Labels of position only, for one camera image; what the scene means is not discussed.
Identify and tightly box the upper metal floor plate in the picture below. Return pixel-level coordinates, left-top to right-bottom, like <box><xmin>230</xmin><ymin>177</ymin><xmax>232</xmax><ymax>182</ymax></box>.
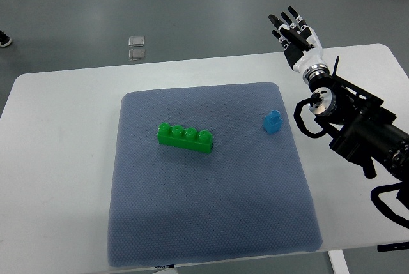
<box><xmin>128</xmin><ymin>36</ymin><xmax>145</xmax><ymax>47</ymax></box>

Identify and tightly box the black table control panel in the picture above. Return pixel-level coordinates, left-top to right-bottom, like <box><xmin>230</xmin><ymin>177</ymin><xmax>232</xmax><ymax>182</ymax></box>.
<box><xmin>377</xmin><ymin>242</ymin><xmax>409</xmax><ymax>252</ymax></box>

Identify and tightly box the small blue block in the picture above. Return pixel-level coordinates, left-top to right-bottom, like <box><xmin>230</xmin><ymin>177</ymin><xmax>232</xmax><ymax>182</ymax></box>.
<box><xmin>263</xmin><ymin>110</ymin><xmax>282</xmax><ymax>134</ymax></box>

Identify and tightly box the long green block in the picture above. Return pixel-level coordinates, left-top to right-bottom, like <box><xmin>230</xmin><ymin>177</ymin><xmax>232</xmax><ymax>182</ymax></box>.
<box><xmin>157</xmin><ymin>123</ymin><xmax>213</xmax><ymax>153</ymax></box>

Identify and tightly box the blue grey foam mat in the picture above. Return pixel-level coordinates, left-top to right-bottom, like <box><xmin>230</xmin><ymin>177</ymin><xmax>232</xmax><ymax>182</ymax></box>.
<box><xmin>108</xmin><ymin>82</ymin><xmax>322</xmax><ymax>267</ymax></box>

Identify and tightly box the black white shoe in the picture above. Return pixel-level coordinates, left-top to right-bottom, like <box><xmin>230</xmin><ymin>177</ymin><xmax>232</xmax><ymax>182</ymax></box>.
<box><xmin>0</xmin><ymin>31</ymin><xmax>12</xmax><ymax>47</ymax></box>

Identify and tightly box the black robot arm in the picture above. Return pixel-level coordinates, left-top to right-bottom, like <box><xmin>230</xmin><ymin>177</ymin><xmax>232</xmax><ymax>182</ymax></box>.
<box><xmin>293</xmin><ymin>64</ymin><xmax>408</xmax><ymax>227</ymax></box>

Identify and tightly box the white table leg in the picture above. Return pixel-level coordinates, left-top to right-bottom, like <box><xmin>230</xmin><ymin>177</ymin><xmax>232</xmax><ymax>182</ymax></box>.
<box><xmin>328</xmin><ymin>250</ymin><xmax>350</xmax><ymax>274</ymax></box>

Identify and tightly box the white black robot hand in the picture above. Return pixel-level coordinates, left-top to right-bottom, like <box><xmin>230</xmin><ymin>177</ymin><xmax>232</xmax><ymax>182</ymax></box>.
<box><xmin>268</xmin><ymin>6</ymin><xmax>329</xmax><ymax>83</ymax></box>

